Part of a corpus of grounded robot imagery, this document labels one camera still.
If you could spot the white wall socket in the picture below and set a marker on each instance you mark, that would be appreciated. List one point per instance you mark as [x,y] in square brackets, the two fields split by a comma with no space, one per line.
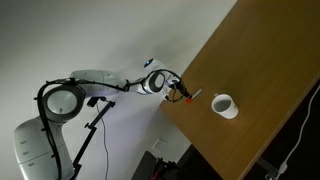
[159,145]

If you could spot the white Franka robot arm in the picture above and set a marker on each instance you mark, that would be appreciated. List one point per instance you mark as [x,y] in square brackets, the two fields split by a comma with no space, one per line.
[96,78]

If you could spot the black camera stand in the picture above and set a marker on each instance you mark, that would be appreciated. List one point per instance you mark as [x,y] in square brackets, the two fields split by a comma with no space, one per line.
[90,131]

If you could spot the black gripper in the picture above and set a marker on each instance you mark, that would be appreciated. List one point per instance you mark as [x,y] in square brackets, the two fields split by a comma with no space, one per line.
[176,86]

